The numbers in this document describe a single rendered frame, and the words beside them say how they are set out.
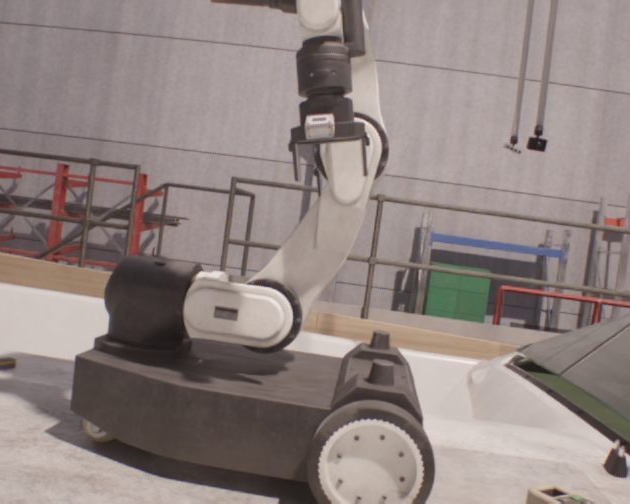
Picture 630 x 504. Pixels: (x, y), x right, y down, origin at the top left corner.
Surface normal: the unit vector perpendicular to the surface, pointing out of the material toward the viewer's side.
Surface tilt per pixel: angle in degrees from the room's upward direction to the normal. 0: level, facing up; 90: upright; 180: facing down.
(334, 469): 90
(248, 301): 90
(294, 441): 90
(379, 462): 90
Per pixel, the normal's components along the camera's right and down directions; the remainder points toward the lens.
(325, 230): -0.15, 0.44
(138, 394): -0.43, -0.02
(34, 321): 0.17, 0.07
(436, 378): -0.07, 0.04
